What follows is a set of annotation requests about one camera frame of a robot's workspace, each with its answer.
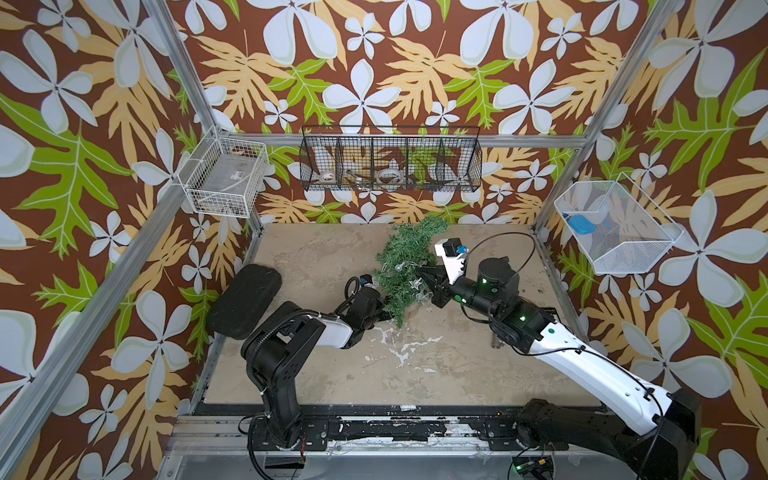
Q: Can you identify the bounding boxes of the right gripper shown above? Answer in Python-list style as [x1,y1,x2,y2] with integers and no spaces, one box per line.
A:
[416,266,503,324]

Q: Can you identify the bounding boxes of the white wire basket left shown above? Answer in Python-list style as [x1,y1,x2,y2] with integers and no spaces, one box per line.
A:
[179,134,270,219]

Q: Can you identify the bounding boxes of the blue object in basket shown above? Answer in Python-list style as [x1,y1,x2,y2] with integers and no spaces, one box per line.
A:
[566,215,597,235]

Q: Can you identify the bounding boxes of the small green christmas tree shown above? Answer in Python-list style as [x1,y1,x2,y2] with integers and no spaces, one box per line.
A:
[373,216,448,328]

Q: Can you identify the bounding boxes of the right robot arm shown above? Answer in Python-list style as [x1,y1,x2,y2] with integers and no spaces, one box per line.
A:
[417,257,701,479]

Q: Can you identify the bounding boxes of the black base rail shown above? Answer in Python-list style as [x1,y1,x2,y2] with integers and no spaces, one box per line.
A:
[239,403,571,452]

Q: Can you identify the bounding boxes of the clear string lights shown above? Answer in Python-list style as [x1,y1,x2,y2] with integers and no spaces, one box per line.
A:
[387,261,431,312]

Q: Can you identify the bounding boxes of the white wire basket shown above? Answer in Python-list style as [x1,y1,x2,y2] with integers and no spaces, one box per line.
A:
[179,134,270,219]
[554,174,684,275]

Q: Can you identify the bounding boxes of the black oval pad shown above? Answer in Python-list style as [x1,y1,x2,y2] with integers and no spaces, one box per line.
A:
[208,264,282,340]

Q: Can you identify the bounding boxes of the white wire basket right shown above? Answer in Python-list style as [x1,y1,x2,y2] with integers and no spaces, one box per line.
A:
[554,174,684,275]

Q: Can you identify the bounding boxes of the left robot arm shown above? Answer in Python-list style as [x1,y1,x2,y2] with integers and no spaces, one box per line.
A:
[241,286,392,448]

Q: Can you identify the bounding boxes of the black wire basket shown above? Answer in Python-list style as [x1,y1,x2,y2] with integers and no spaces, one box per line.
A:
[297,125,483,192]

